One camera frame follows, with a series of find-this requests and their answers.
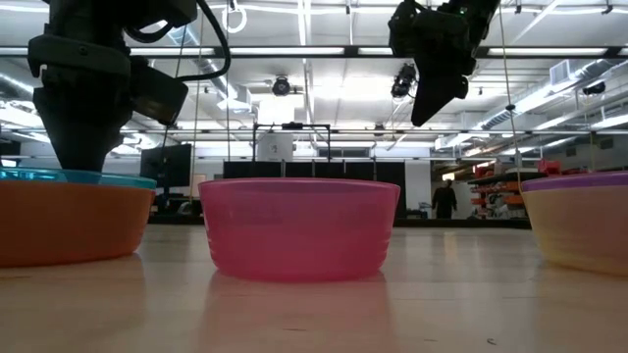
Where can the purple plastic bowl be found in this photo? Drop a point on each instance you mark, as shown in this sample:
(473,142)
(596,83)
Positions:
(579,181)

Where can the black computer monitor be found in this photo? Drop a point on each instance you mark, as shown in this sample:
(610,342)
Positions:
(167,166)

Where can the teal plastic bowl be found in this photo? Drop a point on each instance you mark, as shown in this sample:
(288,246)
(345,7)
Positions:
(98,177)

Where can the overhead bar with light strips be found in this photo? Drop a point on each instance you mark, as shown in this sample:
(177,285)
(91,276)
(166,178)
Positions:
(294,51)

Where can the orange plastic bowl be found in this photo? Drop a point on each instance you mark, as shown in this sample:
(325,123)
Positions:
(73,223)

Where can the black station frame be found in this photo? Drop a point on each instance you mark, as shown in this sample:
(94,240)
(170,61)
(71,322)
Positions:
(292,126)

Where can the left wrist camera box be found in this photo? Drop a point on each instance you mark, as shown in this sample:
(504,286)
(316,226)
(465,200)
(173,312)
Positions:
(157,90)

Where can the pale yellow plastic bowl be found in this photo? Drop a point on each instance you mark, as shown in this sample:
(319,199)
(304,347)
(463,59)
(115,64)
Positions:
(584,230)

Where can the round black overhead camera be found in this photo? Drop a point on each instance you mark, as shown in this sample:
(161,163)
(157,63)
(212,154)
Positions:
(281,86)

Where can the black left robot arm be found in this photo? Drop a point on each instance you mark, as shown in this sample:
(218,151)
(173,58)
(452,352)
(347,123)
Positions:
(147,10)

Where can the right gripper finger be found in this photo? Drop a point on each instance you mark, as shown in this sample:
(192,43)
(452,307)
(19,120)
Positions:
(434,103)

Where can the shelving with red orange bins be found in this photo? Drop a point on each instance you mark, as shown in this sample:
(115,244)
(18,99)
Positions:
(495,193)

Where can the pink plastic bowl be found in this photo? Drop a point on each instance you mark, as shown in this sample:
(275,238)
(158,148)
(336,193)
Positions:
(299,230)

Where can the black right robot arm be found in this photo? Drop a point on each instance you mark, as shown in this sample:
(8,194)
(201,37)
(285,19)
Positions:
(483,7)

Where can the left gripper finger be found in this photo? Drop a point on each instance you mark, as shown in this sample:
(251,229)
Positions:
(83,142)

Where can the person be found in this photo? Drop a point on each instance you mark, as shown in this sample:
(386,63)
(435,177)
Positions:
(444,198)

